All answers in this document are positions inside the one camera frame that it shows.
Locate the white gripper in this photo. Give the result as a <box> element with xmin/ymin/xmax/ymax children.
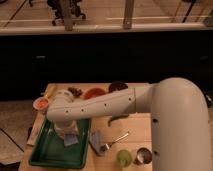
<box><xmin>54</xmin><ymin>121</ymin><xmax>79</xmax><ymax>138</ymax></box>

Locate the blue sponge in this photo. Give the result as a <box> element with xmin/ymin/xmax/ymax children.
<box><xmin>64</xmin><ymin>134</ymin><xmax>78</xmax><ymax>146</ymax></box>

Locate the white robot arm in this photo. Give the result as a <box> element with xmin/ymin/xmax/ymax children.
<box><xmin>47</xmin><ymin>77</ymin><xmax>213</xmax><ymax>171</ymax></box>

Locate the green plastic tray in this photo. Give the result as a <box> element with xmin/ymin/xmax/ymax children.
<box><xmin>29</xmin><ymin>118</ymin><xmax>91</xmax><ymax>169</ymax></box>

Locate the grey folded cloth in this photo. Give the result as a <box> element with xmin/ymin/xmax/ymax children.
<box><xmin>89</xmin><ymin>130</ymin><xmax>106</xmax><ymax>156</ymax></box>

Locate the brown dried fruit cluster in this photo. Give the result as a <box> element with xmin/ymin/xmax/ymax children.
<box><xmin>68</xmin><ymin>87</ymin><xmax>83</xmax><ymax>98</ymax></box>

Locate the small pink bowl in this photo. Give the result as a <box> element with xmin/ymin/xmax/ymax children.
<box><xmin>33</xmin><ymin>97</ymin><xmax>49</xmax><ymax>110</ymax></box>

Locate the green chili pepper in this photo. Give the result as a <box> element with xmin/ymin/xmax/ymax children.
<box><xmin>107</xmin><ymin>114</ymin><xmax>129</xmax><ymax>127</ymax></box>

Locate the orange bowl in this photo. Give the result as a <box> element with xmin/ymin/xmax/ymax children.
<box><xmin>84</xmin><ymin>88</ymin><xmax>106</xmax><ymax>99</ymax></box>

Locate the green plastic cup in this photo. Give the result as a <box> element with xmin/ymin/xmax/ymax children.
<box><xmin>116</xmin><ymin>149</ymin><xmax>132</xmax><ymax>168</ymax></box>

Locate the dark maroon bowl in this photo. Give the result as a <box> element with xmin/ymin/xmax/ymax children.
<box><xmin>108</xmin><ymin>82</ymin><xmax>128</xmax><ymax>92</ymax></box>

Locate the metal cup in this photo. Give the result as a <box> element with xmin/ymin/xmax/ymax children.
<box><xmin>134</xmin><ymin>147</ymin><xmax>152</xmax><ymax>165</ymax></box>

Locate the black office chair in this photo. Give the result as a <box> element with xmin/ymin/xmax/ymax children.
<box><xmin>46</xmin><ymin>0</ymin><xmax>86</xmax><ymax>26</ymax></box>

